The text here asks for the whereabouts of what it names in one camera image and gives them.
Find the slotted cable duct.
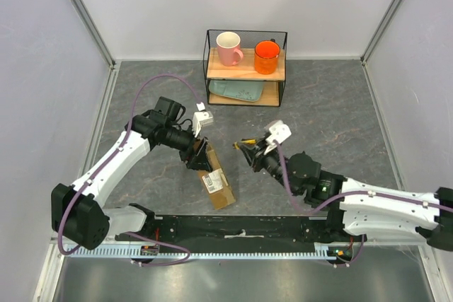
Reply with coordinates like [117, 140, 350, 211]
[69, 243, 352, 260]

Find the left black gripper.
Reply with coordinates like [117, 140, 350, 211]
[163, 122, 213, 173]

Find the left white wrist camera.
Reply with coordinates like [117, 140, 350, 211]
[192, 102, 214, 137]

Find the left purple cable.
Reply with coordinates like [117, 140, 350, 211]
[57, 74, 201, 256]

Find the brown cardboard express box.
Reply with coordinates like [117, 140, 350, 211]
[196, 138, 236, 210]

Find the teal rectangular plate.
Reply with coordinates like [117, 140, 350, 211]
[208, 80, 264, 103]

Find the black wire wooden shelf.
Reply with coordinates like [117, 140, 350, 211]
[203, 29, 287, 107]

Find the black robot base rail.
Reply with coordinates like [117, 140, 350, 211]
[105, 214, 369, 254]

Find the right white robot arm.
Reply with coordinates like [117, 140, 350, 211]
[234, 138, 452, 252]

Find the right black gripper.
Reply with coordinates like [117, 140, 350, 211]
[236, 138, 299, 197]

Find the orange glass cup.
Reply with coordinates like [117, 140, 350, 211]
[254, 39, 280, 75]

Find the pink ceramic mug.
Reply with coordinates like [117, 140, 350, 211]
[216, 31, 243, 66]

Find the yellow utility knife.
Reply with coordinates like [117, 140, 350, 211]
[233, 139, 256, 150]

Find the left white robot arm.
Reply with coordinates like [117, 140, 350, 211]
[51, 97, 213, 255]

